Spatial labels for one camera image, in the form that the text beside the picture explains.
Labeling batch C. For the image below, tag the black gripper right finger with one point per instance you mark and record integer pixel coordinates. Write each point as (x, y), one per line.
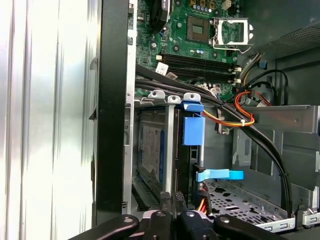
(192, 225)

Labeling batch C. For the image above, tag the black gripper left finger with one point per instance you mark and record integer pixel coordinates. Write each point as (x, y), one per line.
(160, 225)

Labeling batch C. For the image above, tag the hard disk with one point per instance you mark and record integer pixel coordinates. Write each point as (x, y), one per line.
(192, 130)

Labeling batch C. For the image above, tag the metal disk bay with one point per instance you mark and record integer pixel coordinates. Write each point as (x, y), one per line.
(169, 150)

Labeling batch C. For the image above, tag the black PC case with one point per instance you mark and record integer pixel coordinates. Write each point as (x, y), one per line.
(110, 125)

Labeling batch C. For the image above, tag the black RAM slot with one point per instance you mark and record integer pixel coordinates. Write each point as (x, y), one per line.
(200, 61)
(200, 66)
(200, 71)
(200, 75)

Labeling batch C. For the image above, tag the green motherboard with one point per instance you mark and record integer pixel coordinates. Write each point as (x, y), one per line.
(180, 47)

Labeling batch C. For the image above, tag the CPU socket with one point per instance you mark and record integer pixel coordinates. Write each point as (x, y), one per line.
(198, 28)

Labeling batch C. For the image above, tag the metal socket cover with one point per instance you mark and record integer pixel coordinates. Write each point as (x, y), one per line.
(232, 21)

